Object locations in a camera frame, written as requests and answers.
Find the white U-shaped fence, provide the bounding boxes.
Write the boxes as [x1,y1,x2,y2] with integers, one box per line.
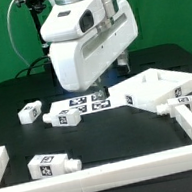
[0,105,192,192]

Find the black camera stand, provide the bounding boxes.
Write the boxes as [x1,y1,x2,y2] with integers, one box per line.
[14,0,50,76]

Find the black cables on table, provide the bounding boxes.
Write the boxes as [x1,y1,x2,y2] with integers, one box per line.
[12,54,53,79]

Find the white square table top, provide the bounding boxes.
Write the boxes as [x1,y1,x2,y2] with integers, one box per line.
[109,68,192,113]

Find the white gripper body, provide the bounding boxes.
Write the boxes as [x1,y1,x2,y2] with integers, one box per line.
[43,0,138,92]

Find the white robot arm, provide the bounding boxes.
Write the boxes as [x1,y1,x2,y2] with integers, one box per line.
[40,0,138,99]

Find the white sheet with tags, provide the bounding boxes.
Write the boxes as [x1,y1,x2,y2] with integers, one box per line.
[50,94,126,115]

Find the grey cable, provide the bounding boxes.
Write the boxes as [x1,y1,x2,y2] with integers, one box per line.
[2,0,32,70]

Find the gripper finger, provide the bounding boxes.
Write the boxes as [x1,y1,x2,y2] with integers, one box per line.
[96,83,105,99]

